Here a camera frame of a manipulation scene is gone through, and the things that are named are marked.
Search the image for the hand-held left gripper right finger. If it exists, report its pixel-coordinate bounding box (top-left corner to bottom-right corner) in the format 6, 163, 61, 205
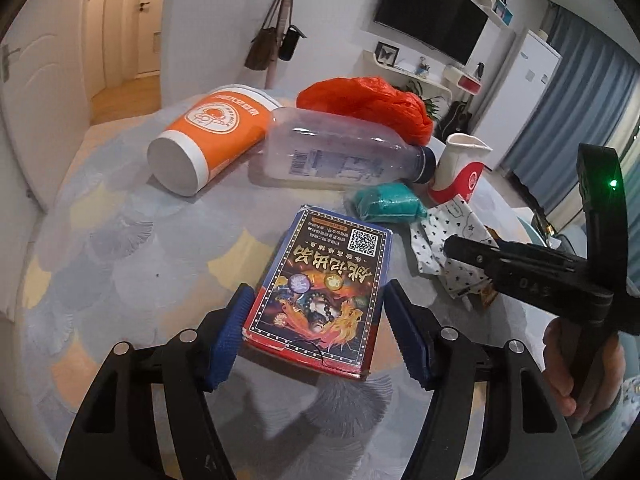
382, 279, 583, 480

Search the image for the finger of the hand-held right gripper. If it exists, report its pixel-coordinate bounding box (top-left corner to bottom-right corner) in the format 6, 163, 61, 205
444, 235, 582, 282

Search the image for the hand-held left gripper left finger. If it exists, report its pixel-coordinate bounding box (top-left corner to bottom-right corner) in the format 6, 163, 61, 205
56, 282, 261, 480

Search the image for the white patterned tissue pack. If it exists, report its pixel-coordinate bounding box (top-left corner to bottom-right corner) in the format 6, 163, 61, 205
409, 196, 501, 301

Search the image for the red white paper cup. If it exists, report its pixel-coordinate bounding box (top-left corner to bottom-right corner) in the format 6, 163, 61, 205
427, 133, 492, 206

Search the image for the teal soft pack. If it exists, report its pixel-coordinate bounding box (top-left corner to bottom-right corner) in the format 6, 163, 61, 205
348, 182, 428, 222

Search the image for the printed cardboard box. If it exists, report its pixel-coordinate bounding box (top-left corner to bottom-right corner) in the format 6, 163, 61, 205
241, 204, 394, 382

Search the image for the clear plastic bottle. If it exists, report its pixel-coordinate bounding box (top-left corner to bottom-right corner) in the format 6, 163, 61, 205
261, 106, 437, 192

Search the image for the orange plastic bag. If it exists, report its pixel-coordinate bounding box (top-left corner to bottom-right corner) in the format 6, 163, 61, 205
296, 76, 434, 145

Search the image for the large orange paper cup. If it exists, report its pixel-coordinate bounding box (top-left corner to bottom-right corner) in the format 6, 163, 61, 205
146, 84, 282, 198

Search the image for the person's right forearm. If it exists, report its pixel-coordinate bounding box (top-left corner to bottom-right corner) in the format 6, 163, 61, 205
570, 390, 632, 480

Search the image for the person's right hand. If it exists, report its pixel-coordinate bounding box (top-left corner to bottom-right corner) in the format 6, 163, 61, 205
542, 319, 628, 418

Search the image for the black acoustic guitar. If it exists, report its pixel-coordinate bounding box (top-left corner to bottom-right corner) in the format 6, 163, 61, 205
440, 61, 487, 137

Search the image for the scale patterned tablecloth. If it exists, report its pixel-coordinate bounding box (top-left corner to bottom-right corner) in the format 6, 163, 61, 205
15, 87, 591, 480

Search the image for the potted green plant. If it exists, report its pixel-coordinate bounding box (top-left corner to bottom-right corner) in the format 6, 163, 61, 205
407, 77, 443, 121

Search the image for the red white shelf box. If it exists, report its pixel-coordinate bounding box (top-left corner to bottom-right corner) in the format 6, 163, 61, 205
442, 64, 482, 95

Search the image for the white standing air conditioner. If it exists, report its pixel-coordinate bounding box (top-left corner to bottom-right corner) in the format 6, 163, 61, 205
482, 30, 563, 171

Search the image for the blue curtain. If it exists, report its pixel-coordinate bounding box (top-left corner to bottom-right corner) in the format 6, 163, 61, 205
500, 2, 640, 221

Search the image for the short white curved shelf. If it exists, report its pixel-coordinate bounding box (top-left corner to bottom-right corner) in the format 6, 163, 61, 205
361, 50, 451, 96

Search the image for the framed butterfly picture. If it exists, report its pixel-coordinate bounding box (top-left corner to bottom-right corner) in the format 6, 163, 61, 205
372, 41, 401, 67

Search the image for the pink coat rack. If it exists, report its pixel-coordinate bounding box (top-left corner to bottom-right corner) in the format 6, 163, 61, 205
264, 0, 306, 92

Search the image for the small black bag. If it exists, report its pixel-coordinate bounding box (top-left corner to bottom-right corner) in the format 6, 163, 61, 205
277, 24, 306, 62

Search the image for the brown tote bag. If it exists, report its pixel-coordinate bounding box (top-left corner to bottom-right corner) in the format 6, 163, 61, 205
244, 0, 282, 72

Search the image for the white panel door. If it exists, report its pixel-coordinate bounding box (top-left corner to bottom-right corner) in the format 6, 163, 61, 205
0, 25, 92, 211

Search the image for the hallway door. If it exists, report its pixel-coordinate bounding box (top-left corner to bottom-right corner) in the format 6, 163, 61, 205
134, 0, 167, 79

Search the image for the wall television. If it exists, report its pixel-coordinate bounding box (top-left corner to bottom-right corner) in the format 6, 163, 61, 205
374, 0, 489, 65

